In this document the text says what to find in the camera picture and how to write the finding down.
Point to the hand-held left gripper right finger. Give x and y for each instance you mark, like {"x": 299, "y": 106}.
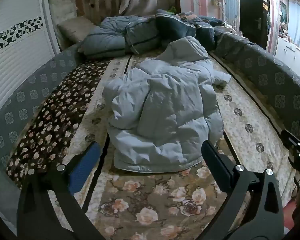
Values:
{"x": 215, "y": 165}

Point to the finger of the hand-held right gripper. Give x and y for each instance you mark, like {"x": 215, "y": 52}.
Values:
{"x": 296, "y": 142}

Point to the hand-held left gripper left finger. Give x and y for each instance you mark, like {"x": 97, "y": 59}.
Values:
{"x": 85, "y": 165}

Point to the light blue puffer jacket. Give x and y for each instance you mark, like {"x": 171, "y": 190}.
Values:
{"x": 165, "y": 110}

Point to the dark brown floral blanket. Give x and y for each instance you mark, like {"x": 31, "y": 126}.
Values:
{"x": 47, "y": 120}

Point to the beige rose-print bed cover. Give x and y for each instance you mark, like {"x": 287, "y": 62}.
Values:
{"x": 145, "y": 205}

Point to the grey medallion bed sheet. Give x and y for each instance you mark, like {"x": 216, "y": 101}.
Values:
{"x": 265, "y": 72}

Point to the white cabinet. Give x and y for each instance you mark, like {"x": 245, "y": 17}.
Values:
{"x": 291, "y": 52}

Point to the white wardrobe sliding door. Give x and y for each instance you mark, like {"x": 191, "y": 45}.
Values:
{"x": 17, "y": 62}

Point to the grey-blue folded quilt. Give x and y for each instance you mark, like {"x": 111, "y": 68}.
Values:
{"x": 110, "y": 37}

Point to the beige pillow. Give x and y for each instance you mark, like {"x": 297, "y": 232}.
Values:
{"x": 75, "y": 28}

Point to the dark door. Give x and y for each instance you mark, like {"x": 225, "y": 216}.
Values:
{"x": 252, "y": 12}

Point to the dark blue quilt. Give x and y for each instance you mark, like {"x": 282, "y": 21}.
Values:
{"x": 175, "y": 25}

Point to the white framed window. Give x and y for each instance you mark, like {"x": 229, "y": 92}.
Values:
{"x": 230, "y": 5}

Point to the cream fuzzy cushion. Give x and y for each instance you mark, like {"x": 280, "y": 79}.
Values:
{"x": 61, "y": 5}

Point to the wall socket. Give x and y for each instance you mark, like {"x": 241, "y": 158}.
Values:
{"x": 216, "y": 3}

